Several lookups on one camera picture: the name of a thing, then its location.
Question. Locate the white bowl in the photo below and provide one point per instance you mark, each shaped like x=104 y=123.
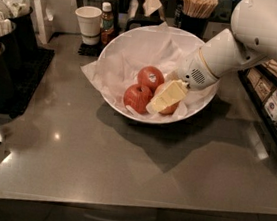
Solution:
x=126 y=47

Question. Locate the black cutlery cup middle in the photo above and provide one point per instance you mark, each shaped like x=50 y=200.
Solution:
x=11 y=53

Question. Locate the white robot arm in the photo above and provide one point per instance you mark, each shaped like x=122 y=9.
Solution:
x=250 y=40

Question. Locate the black cutlery cup rear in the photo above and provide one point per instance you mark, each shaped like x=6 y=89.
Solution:
x=19 y=13

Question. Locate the black rubber mat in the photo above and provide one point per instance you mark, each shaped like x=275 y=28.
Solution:
x=26 y=81

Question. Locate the black napkin holder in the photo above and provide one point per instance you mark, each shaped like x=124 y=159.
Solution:
x=144 y=13

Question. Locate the black cup of stir sticks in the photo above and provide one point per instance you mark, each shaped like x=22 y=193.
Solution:
x=195 y=15

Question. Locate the small sauce bottle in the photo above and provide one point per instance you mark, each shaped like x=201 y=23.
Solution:
x=107 y=23

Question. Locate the yellow-red apple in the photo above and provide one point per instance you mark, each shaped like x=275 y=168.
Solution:
x=170 y=109

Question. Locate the red apple with sticker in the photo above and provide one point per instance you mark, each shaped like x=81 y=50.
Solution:
x=150 y=76

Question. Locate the white paper cup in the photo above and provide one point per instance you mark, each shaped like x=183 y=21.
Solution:
x=89 y=19

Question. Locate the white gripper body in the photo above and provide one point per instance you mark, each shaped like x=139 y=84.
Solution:
x=193 y=71

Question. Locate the small black coaster mat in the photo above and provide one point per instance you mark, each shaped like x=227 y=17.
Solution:
x=90 y=50

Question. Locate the red apple front left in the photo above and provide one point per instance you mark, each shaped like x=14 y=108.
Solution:
x=137 y=97

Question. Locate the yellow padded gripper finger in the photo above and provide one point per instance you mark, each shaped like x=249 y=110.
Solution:
x=173 y=92

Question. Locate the white paper liner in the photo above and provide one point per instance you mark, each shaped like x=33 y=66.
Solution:
x=120 y=70

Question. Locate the black rack of packets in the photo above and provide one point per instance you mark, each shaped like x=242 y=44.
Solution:
x=260 y=83

